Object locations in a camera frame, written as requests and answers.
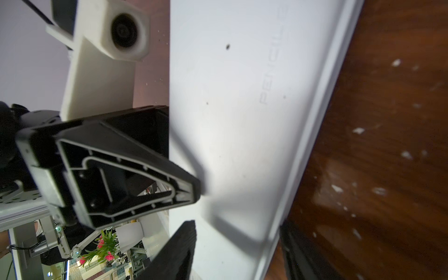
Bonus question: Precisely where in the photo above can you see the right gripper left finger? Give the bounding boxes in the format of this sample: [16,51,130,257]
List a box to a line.
[137,220,197,280]

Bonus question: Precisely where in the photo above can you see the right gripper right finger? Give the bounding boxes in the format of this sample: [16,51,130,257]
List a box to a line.
[280,220,343,280]

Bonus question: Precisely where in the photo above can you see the light blue pencil case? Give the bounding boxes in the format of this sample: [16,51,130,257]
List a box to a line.
[169,1,363,280]

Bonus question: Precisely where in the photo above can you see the aluminium front rail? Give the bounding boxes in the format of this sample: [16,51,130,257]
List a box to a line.
[1,198,50,232]

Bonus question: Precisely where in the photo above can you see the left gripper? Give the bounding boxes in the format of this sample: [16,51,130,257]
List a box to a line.
[1,101,201,229]

